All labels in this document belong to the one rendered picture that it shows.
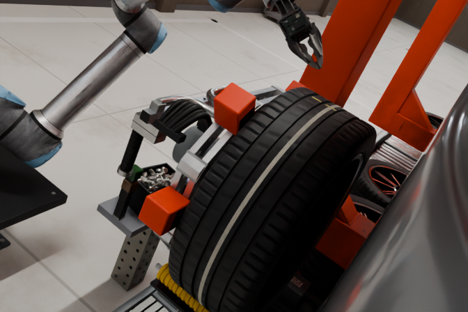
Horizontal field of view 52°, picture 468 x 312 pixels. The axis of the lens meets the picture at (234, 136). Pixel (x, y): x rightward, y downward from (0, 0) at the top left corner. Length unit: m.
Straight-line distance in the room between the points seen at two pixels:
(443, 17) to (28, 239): 2.85
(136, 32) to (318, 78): 0.69
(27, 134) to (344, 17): 1.20
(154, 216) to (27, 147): 0.88
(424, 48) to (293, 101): 2.49
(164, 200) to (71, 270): 1.09
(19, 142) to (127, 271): 0.68
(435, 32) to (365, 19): 1.93
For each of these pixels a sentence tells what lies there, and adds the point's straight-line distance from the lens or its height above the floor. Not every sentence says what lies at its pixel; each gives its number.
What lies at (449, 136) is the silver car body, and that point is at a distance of 0.36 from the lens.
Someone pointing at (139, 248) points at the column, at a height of 0.23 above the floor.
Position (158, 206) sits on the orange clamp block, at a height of 0.88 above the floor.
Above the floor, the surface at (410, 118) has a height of 0.69.
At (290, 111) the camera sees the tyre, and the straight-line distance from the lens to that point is 1.16.
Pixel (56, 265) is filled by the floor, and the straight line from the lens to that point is 2.17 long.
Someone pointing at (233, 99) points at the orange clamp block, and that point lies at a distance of 1.11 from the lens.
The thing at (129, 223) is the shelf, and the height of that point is 0.45.
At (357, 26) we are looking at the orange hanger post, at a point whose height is 1.32.
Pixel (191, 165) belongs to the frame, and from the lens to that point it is 1.14.
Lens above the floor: 1.52
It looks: 24 degrees down
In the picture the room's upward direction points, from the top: 24 degrees clockwise
